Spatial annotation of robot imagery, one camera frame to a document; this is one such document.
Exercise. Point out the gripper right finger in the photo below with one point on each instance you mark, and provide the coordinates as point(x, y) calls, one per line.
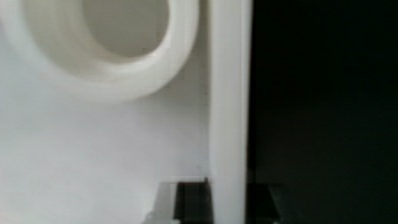
point(266, 204)

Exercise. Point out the white square tabletop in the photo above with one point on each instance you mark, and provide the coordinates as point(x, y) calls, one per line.
point(122, 106)

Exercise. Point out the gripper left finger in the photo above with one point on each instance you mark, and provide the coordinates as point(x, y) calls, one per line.
point(181, 203)

